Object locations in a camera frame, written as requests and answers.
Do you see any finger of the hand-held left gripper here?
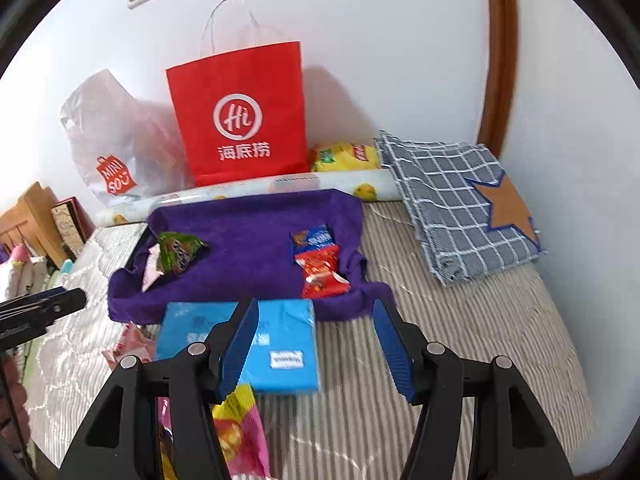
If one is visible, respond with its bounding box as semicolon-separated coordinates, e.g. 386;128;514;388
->
0;287;87;322

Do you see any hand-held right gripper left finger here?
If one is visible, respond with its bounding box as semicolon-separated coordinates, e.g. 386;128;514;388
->
57;297;261;480

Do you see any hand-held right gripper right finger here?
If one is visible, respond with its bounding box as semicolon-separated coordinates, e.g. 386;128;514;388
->
371;297;576;480

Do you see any pink and yellow snack packet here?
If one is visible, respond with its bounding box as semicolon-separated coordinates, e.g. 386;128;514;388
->
157;384;271;480

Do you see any pink snack packet red print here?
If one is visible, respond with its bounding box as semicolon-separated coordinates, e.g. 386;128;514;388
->
102;322;156;366

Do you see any purple towel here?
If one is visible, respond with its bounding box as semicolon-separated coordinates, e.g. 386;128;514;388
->
107;189;396;325

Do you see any green snack packet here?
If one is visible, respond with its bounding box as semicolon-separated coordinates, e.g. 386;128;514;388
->
157;231;210;275

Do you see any blue cookie packet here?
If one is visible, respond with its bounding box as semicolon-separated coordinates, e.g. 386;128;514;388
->
291;225;336;253

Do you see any cartoon print pillow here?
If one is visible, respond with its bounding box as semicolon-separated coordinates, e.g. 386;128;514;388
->
0;245;68;293

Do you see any blue tissue pack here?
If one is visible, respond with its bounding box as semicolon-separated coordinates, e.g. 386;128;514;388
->
155;300;321;395

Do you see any striped bed quilt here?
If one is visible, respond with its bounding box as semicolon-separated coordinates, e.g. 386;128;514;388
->
25;200;598;480

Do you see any patterned notebook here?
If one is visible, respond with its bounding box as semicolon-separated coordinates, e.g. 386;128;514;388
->
50;197;96;261

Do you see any wooden headboard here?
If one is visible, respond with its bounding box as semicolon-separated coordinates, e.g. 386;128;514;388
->
0;182;61;266

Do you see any fruit print paper roll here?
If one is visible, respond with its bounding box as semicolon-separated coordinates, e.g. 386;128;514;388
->
95;169;401;226

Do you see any grey checked cloth with star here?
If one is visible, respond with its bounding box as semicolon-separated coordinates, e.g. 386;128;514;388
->
374;130;543;288

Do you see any translucent plastic shopping bag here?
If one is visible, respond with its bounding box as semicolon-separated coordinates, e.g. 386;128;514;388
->
60;70;196;208

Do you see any yellow chip bag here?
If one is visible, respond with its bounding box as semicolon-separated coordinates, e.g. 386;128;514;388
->
310;142;382;173

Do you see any red paper bag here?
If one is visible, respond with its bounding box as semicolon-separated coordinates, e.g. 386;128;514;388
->
166;0;310;187

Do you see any brown wooden door frame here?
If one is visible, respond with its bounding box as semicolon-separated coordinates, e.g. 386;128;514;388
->
475;0;518;161

